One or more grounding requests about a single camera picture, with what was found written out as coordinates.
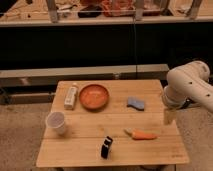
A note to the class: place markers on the wooden shelf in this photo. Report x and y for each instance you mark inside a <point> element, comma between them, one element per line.
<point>14,13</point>

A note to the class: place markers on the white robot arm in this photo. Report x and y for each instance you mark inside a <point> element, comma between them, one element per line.
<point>188,81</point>

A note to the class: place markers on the orange bowl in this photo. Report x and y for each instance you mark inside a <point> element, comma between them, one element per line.
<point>93,96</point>

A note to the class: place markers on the orange carrot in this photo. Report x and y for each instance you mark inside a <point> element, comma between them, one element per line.
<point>140,135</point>

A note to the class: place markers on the black white eraser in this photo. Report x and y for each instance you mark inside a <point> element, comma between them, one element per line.
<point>106,146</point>

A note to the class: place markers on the grey bench beam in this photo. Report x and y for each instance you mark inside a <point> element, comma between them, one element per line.
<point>51,76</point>

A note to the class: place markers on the cream bottle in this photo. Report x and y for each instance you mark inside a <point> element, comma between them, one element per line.
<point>70,98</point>

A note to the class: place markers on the wooden table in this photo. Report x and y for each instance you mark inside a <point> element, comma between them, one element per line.
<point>87,130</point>

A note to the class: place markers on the white plastic cup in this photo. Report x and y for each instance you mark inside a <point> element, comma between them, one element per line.
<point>56,121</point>

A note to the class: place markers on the blue sponge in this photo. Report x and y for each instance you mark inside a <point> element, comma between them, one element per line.
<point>135,103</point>

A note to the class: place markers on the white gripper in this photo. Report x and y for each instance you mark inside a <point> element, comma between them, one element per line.
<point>169,116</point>

